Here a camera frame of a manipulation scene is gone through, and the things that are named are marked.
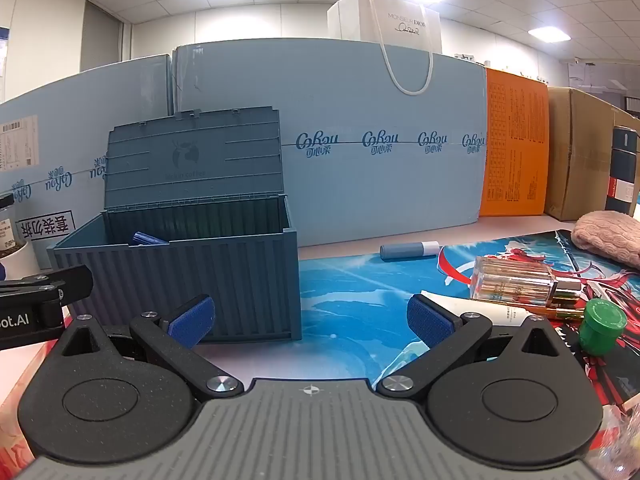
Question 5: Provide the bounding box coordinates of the dark blue thermos bottle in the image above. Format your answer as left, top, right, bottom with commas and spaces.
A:
604, 125, 639, 214

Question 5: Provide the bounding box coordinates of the clear jar with black lid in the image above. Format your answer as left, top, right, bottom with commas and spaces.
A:
0, 192, 16, 257

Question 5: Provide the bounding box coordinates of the printed blue and red desk mat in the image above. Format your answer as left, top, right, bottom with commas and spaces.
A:
297, 229, 640, 413

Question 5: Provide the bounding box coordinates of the white paper shopping bag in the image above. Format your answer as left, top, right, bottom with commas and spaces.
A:
327, 0, 444, 95

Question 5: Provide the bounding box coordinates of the pink knitted cloth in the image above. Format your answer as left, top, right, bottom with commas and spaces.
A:
571, 210, 640, 269

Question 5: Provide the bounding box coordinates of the clear glass perfume bottle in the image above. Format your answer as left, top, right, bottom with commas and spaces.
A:
469, 254, 584, 307

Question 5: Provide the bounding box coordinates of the green plastic jar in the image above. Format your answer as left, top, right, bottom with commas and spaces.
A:
579, 298, 629, 356

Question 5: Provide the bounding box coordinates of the white cosmetic tube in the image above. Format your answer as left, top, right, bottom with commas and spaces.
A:
419, 289, 532, 335

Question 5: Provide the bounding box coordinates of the gold lipstick tube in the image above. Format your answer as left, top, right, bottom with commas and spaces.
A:
525, 304, 587, 323

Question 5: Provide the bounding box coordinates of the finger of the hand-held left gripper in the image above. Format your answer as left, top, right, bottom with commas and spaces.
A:
0, 265, 94, 329

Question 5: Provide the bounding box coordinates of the orange cardboard box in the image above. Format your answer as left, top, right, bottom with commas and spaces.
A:
478, 67, 550, 218

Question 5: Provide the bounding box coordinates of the brown cardboard box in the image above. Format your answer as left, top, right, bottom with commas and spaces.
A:
543, 85, 640, 222

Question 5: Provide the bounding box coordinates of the clear plastic wrapper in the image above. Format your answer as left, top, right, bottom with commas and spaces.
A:
584, 395, 640, 480

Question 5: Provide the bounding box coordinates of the light blue carton with label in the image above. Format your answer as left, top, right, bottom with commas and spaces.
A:
0, 53, 174, 273

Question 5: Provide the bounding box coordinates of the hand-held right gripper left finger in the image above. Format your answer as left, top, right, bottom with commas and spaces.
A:
59, 295, 244, 404

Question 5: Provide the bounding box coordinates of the blue container-shaped storage box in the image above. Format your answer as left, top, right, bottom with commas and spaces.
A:
47, 105, 304, 345

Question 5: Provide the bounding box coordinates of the large light blue carton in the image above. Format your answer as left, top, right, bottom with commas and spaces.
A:
171, 39, 489, 248

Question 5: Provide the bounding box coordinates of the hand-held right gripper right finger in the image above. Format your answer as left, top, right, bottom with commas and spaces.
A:
375, 293, 572, 402

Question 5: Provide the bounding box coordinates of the grey-blue tube with white cap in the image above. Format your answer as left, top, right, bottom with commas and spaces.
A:
379, 240, 441, 261

